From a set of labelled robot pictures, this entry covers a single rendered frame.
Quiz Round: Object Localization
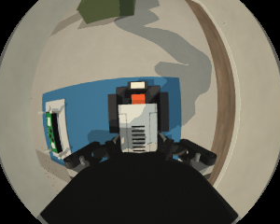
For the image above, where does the blue flat mat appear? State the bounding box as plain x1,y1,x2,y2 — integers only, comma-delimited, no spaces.
37,77,181,166

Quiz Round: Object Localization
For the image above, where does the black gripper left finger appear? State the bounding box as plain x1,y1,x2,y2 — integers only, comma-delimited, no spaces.
63,134,129,180

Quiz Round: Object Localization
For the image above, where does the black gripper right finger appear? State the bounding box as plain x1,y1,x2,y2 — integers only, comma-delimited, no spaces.
149,133,217,179

